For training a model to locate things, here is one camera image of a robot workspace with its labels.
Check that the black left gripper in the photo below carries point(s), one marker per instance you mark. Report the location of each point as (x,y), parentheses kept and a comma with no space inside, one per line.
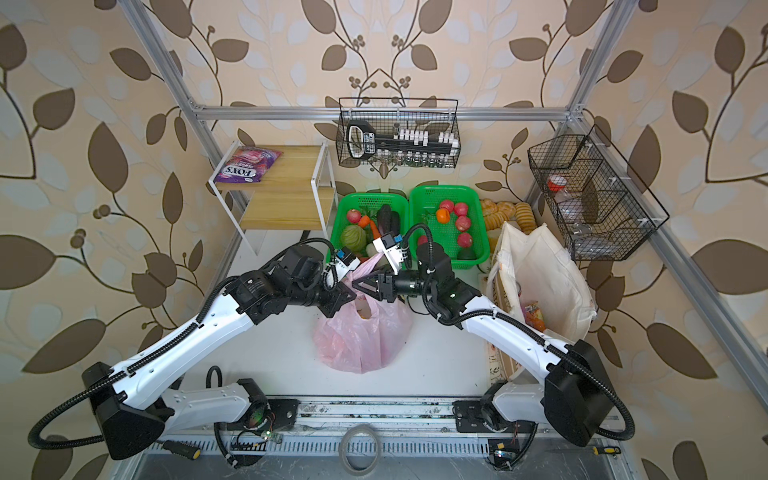
(339,296)

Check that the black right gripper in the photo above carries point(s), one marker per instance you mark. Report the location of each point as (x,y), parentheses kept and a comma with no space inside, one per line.
(386,285)

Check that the pink plastic bag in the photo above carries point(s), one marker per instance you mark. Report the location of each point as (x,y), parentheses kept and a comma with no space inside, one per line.
(364,335)

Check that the cream canvas tote bag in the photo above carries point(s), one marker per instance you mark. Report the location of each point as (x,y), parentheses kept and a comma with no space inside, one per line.
(535,268)

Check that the purple Fox's candy bag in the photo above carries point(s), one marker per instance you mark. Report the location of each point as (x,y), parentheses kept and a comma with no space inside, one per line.
(247,165)

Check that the orange Fox's candy bag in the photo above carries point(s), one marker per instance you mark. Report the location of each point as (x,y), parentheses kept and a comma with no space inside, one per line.
(533,316)

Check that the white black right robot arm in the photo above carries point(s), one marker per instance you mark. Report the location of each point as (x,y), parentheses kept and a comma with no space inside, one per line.
(574,394)

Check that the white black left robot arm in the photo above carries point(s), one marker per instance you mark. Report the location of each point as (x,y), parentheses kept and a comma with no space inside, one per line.
(132,401)

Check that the green cabbage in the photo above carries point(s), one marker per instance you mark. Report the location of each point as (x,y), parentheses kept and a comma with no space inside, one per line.
(354,238)

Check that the orange carrot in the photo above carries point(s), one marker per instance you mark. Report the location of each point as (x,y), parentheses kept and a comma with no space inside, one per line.
(367,223)

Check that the dark purple eggplant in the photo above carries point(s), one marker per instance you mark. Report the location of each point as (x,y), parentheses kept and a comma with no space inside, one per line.
(388,221)

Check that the left green plastic basket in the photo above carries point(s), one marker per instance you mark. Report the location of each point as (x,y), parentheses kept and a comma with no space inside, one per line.
(368,204)

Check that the green plastic basket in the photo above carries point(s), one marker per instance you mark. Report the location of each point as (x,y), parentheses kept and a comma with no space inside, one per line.
(424,201)
(368,204)

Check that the dark green avocado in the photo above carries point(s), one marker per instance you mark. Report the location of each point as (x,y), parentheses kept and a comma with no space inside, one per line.
(466,254)

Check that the orange fruit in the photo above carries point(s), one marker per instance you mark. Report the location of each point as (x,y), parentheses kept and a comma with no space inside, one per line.
(443,216)

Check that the red apple lower right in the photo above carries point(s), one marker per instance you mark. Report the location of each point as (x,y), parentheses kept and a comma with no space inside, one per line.
(465,240)

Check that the red apple middle right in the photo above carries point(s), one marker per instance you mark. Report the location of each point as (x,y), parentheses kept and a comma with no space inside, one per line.
(463,223)

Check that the right green plastic basket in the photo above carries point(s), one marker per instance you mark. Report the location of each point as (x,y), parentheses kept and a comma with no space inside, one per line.
(424,201)

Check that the red apple back left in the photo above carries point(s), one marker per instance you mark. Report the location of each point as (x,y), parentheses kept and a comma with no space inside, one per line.
(447,205)

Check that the white wooden two-tier shelf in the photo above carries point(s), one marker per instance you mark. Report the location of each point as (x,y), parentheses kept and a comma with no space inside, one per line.
(298,193)

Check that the red apple back right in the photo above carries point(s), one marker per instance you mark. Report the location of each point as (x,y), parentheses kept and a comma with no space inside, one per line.
(461,209)

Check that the roll of clear tape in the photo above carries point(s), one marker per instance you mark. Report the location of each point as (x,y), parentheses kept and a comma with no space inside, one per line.
(361,441)

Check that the tray of bread rolls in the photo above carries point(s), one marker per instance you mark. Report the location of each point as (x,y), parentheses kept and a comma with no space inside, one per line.
(496,214)

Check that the black yellow screwdriver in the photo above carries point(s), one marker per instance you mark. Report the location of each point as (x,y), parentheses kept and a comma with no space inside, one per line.
(181,449)

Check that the red capped plastic bottle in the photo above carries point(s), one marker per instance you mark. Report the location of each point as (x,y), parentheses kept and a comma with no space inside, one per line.
(557,185)

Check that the small yellow screwdriver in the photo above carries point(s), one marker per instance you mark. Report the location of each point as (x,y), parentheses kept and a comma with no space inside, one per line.
(607,450)

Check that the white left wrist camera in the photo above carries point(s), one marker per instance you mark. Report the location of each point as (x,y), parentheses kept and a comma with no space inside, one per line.
(344,262)

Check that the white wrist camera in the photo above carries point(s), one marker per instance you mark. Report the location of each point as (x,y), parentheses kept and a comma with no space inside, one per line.
(391,248)
(344,262)

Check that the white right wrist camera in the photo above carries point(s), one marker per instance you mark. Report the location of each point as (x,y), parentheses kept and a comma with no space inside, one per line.
(391,248)

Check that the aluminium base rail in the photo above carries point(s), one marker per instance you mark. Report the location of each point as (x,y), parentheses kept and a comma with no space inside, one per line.
(438,438)

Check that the black wire basket back wall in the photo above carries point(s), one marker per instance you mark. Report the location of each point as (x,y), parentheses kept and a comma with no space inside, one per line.
(433,114)

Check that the black wire basket wall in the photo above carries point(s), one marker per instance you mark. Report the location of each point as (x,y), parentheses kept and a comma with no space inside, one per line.
(612,210)
(433,114)

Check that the black wire basket right wall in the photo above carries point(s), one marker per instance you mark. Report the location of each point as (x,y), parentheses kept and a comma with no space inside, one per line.
(612,210)

